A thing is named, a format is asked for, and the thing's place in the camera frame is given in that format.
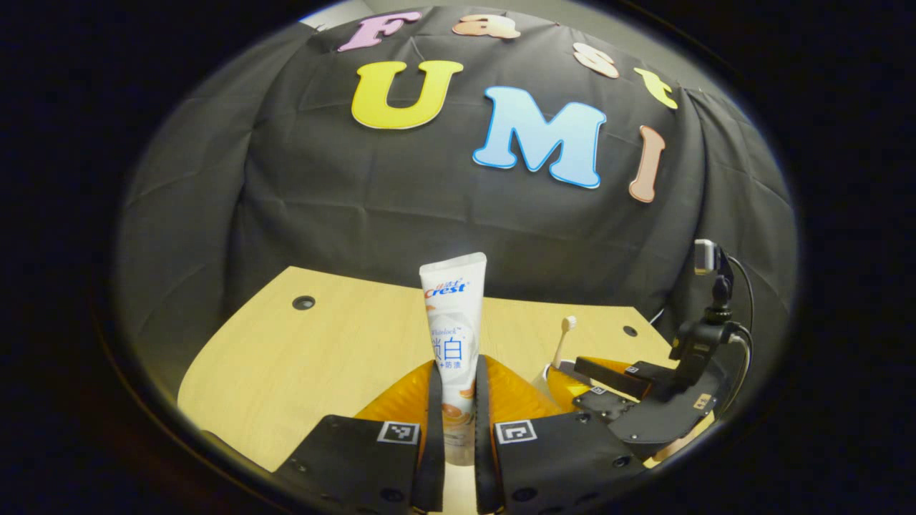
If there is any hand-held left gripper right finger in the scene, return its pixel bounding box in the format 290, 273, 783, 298
473, 355, 649, 515

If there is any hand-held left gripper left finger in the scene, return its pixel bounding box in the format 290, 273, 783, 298
276, 360, 447, 515

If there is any beige toothbrush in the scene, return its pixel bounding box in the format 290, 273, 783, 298
550, 315, 578, 370

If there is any white cup with wooden handle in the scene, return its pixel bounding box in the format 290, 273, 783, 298
540, 360, 575, 401

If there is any white toothpaste tube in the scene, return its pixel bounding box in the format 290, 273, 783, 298
419, 252, 489, 467

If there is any black backdrop cloth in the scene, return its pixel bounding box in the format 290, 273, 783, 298
114, 7, 799, 401

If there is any black camera cable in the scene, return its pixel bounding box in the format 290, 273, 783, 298
724, 255, 756, 337
719, 323, 756, 417

